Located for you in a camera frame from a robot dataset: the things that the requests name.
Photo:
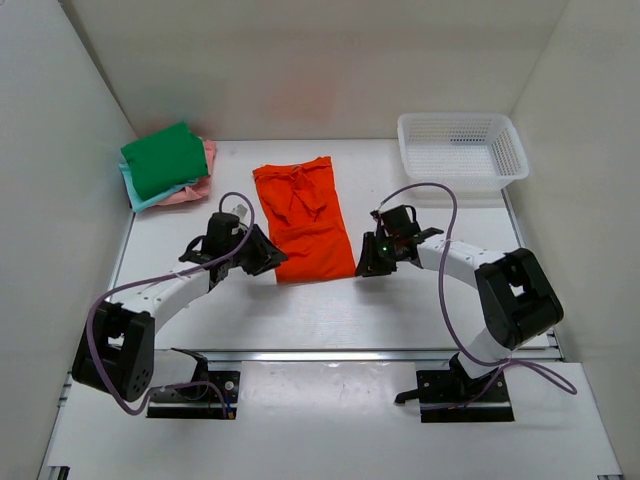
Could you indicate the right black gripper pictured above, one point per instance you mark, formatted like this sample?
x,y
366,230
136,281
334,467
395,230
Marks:
x,y
369,266

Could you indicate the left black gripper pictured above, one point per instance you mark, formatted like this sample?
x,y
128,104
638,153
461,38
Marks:
x,y
268,254

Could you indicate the orange t-shirt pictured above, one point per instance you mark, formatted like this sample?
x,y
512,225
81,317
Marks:
x,y
305,221

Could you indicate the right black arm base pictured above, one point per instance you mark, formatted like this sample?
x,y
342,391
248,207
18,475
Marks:
x,y
443,398

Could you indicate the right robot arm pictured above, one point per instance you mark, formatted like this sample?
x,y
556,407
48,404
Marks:
x,y
517,300

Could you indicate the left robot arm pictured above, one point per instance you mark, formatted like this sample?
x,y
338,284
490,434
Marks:
x,y
117,352

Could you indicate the white plastic mesh basket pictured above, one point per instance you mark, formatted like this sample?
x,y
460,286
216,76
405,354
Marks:
x,y
468,152

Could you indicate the green folded t-shirt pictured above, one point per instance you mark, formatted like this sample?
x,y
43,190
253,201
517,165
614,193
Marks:
x,y
171,156

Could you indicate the teal folded t-shirt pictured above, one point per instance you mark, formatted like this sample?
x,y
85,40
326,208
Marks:
x,y
137,203

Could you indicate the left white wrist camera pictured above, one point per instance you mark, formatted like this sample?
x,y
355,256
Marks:
x,y
240,211

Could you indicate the aluminium rail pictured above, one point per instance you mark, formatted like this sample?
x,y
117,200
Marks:
x,y
328,356

